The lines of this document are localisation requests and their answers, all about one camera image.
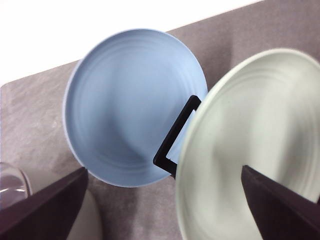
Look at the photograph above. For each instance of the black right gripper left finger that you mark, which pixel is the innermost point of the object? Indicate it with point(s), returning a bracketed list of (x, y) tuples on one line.
[(48, 213)]

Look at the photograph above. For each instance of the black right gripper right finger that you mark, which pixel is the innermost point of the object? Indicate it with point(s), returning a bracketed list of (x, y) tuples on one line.
[(281, 213)]

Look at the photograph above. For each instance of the green plate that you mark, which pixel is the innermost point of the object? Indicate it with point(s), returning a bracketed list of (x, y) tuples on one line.
[(263, 114)]

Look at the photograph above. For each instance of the glass pot lid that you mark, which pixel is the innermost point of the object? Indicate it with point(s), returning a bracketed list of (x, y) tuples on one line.
[(14, 185)]

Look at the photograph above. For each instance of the green electric steamer pot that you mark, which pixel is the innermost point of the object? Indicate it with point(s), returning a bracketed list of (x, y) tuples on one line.
[(87, 225)]

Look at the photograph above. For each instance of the black plate rack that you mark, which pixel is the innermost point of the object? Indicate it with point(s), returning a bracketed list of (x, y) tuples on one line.
[(161, 160)]

